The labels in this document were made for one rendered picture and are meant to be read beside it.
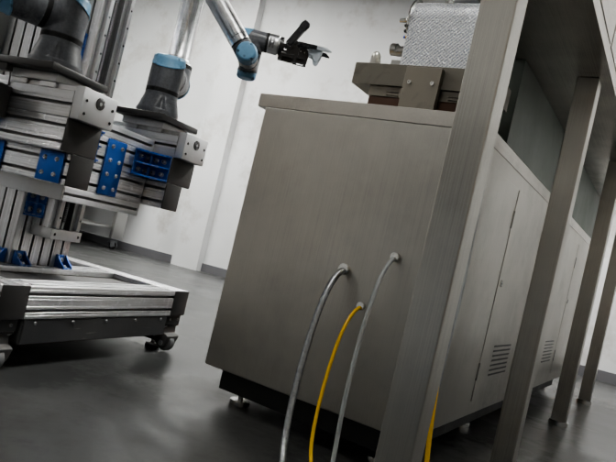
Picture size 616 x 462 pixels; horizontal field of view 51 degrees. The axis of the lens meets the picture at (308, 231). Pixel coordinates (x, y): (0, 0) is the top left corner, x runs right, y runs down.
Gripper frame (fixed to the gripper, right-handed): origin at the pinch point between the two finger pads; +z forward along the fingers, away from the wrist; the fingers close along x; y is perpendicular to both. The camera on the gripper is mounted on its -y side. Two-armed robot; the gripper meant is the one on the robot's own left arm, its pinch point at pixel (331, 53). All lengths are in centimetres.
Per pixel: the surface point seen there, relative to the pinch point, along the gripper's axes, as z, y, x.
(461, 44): 35, -2, 63
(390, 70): 15, 12, 75
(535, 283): 69, 59, 78
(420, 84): 23, 15, 83
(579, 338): 129, 87, -5
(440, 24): 28, -7, 58
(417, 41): 23, -1, 55
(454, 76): 30, 11, 85
